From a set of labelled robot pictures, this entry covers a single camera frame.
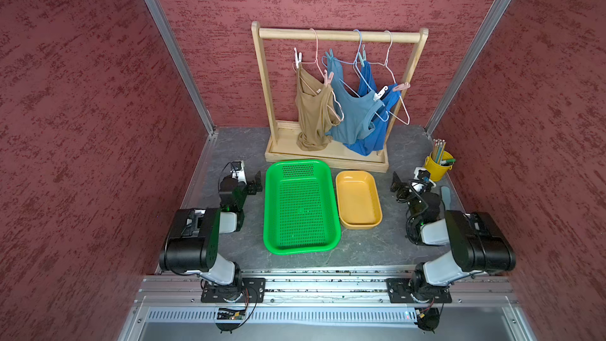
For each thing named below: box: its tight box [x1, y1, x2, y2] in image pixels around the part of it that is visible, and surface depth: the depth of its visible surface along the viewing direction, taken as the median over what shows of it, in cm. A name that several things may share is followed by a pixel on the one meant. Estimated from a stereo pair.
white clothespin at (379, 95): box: [373, 85, 389, 102], surface depth 74 cm
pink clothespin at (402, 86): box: [392, 82, 412, 92], surface depth 75 cm
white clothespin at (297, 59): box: [293, 47, 303, 70], surface depth 91 cm
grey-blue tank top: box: [325, 56, 385, 145], surface depth 89 cm
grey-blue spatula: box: [441, 185, 452, 210], surface depth 97 cm
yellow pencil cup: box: [423, 150, 455, 182], surface depth 99 cm
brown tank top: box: [295, 63, 342, 151], surface depth 94 cm
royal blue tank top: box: [344, 59, 401, 157], surface depth 87 cm
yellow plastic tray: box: [335, 170, 383, 230], surface depth 96 cm
